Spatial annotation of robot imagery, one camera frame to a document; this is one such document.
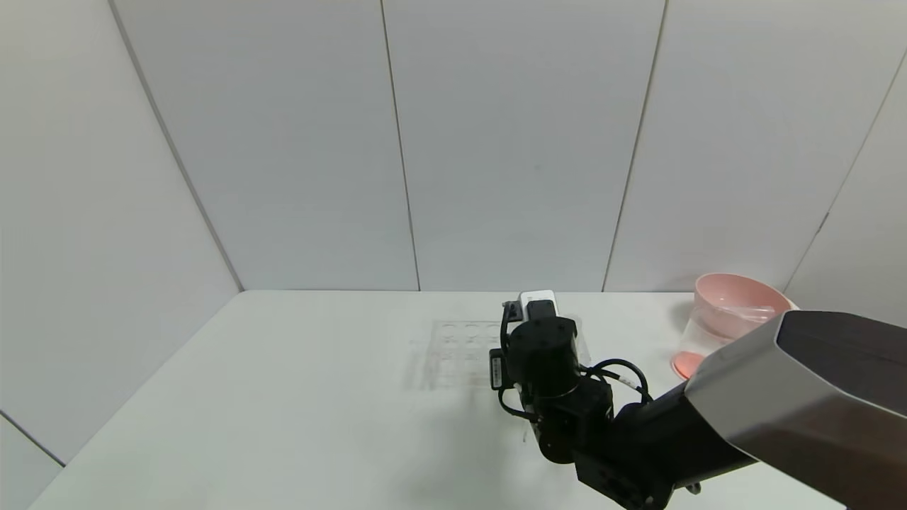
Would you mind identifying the red pigment test tube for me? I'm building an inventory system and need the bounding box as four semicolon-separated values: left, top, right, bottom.
723;304;778;321

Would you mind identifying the clear plastic test tube rack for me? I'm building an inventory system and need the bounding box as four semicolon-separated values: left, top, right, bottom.
423;318;592;392

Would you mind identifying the clear plastic beaker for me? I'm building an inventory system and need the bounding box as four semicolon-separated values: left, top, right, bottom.
672;315;746;380

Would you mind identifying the pink plastic funnel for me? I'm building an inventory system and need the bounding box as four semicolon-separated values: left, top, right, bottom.
694;273;793;341

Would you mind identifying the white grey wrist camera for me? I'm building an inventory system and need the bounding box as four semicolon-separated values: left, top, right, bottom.
519;289;558;321

